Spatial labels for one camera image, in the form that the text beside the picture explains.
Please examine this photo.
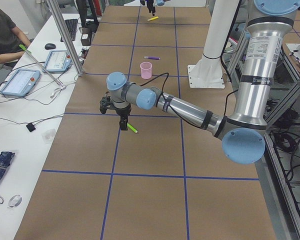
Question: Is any green highlighter pen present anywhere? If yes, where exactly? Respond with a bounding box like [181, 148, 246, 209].
[127, 123, 138, 134]

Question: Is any yellow highlighter pen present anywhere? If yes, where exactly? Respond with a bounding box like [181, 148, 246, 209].
[147, 16, 159, 22]

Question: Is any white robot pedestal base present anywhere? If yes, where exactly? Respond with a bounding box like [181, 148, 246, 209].
[187, 0, 240, 89]

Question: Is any blue teach pendant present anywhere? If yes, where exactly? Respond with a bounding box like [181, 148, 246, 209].
[0, 69, 41, 97]
[42, 50, 72, 73]

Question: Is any clear oval tape dispenser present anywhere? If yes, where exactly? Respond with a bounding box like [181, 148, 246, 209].
[7, 194, 23, 209]

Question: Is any clear plastic bag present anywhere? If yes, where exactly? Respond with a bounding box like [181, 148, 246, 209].
[41, 128, 56, 144]

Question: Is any purple highlighter pen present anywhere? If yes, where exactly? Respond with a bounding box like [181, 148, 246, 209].
[144, 56, 161, 60]

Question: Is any near blue teach pendant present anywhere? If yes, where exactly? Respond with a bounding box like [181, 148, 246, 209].
[0, 69, 41, 97]

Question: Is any small black square device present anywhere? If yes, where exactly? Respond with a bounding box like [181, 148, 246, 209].
[26, 122, 36, 133]

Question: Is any black computer mouse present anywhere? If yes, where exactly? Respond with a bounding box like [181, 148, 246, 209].
[44, 43, 56, 50]

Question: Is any black keyboard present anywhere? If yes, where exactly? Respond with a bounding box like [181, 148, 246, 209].
[65, 18, 78, 41]

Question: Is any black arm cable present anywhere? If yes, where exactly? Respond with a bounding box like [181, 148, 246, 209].
[139, 72, 171, 101]

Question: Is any pink mesh pen holder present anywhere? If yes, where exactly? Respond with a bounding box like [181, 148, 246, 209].
[140, 61, 153, 80]

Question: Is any far blue teach pendant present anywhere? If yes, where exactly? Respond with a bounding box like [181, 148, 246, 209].
[42, 50, 72, 73]

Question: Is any aluminium frame post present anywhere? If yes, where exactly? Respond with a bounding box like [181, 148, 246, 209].
[46, 0, 84, 77]

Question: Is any person in dark shirt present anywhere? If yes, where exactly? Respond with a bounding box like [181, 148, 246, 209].
[0, 9, 31, 68]

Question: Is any diagonal metal rod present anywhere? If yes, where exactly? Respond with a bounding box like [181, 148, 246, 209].
[19, 44, 66, 90]

